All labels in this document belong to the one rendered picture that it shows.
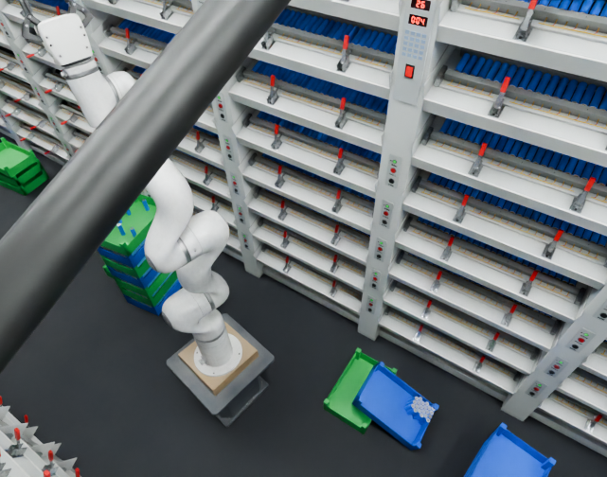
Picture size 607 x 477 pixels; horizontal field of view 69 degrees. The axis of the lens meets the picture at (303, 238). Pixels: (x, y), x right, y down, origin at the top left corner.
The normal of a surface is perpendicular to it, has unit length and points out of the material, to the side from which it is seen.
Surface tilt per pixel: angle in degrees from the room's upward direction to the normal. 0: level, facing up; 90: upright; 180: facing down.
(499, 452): 0
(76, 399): 0
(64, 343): 0
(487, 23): 19
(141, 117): 31
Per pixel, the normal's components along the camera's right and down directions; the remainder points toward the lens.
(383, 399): 0.26, -0.49
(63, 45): 0.58, 0.35
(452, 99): -0.20, -0.42
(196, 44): 0.18, -0.21
